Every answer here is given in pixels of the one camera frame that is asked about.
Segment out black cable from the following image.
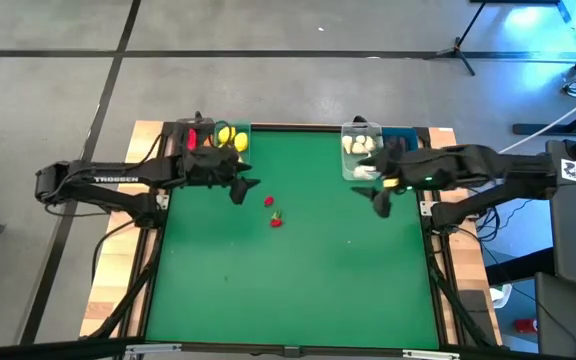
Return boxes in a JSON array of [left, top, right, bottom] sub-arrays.
[[467, 204, 502, 241], [90, 218, 142, 286]]

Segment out black plastic bin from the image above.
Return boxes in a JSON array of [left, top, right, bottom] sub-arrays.
[[175, 118, 217, 151]]

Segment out white cable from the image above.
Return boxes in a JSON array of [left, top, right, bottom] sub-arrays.
[[495, 84, 576, 157]]

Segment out black extrusion crossbar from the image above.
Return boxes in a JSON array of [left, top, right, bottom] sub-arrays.
[[0, 337, 576, 360]]

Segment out clear plastic bin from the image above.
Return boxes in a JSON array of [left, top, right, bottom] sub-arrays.
[[340, 122, 385, 182]]

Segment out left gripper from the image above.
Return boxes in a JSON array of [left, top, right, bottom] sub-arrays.
[[177, 145, 262, 205]]

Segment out dark grey panel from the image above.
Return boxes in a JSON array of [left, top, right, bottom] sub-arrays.
[[534, 272, 576, 360]]

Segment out blue plastic bin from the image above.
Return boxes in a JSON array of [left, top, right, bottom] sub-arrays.
[[381, 127, 419, 151]]

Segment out teal translucent plastic bin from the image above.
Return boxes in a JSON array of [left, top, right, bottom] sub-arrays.
[[213, 122, 253, 166]]

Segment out black floor stand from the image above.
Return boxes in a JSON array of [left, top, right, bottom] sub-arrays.
[[511, 97, 576, 137]]

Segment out red can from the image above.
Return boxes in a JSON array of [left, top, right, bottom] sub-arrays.
[[513, 318, 539, 335]]

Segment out green table mat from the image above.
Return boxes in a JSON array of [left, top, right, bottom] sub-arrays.
[[145, 130, 442, 351]]

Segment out black table frame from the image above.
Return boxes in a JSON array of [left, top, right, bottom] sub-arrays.
[[82, 119, 502, 359]]

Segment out white cup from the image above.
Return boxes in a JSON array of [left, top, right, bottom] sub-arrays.
[[490, 283, 514, 307]]

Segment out silver corner bracket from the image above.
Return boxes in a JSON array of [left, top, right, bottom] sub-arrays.
[[401, 349, 462, 360], [125, 343, 183, 357]]

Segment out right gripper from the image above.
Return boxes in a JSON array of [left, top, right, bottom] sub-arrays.
[[350, 145, 452, 219]]

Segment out black tripod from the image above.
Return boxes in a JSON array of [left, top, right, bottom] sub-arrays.
[[421, 0, 489, 77]]

